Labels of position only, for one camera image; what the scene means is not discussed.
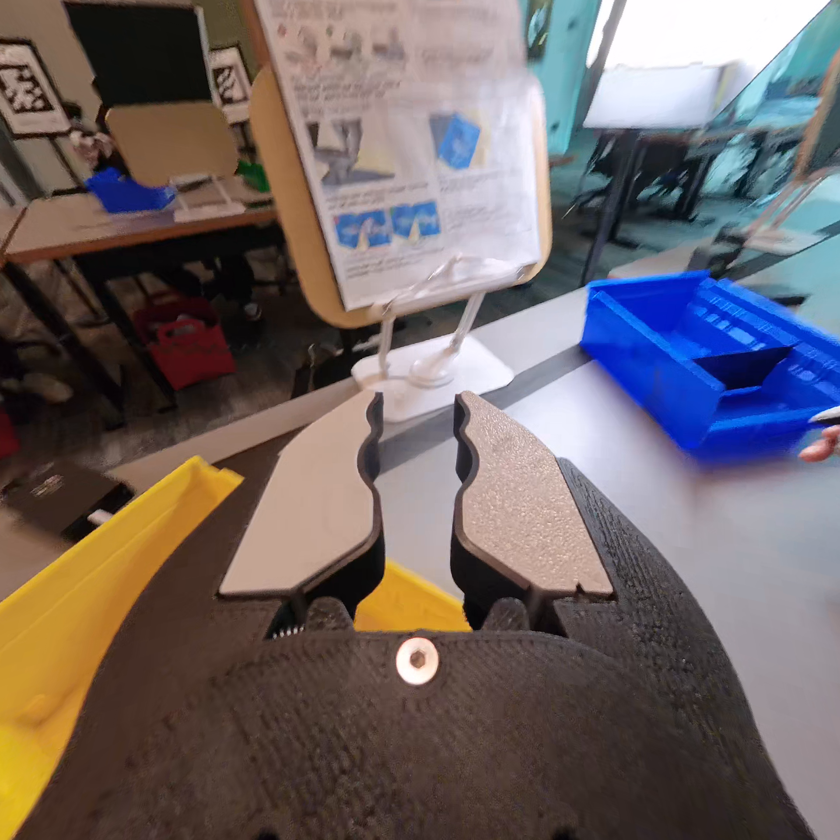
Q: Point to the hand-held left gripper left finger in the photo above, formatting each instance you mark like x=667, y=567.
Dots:
x=309, y=525

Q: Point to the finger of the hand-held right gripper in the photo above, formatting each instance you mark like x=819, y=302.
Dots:
x=827, y=414

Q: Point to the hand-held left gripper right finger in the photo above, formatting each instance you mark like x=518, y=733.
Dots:
x=525, y=525

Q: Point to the blue plastic bin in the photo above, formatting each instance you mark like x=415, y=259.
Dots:
x=125, y=194
x=670, y=348

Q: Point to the yellow plastic bin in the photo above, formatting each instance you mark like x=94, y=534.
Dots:
x=92, y=617

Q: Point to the person's right hand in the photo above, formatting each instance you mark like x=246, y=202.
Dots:
x=822, y=446

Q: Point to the wooden board stand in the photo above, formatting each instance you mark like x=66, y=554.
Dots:
x=788, y=236
x=171, y=145

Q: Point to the red bag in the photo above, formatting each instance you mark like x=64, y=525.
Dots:
x=190, y=344

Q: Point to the black power bank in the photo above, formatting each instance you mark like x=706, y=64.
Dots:
x=59, y=492

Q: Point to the wooden desk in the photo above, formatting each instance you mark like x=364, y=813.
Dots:
x=79, y=230

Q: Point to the instruction sheet stand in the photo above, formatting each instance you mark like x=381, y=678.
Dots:
x=407, y=158

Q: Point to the framed marker sign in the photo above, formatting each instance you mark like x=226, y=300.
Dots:
x=230, y=79
x=26, y=85

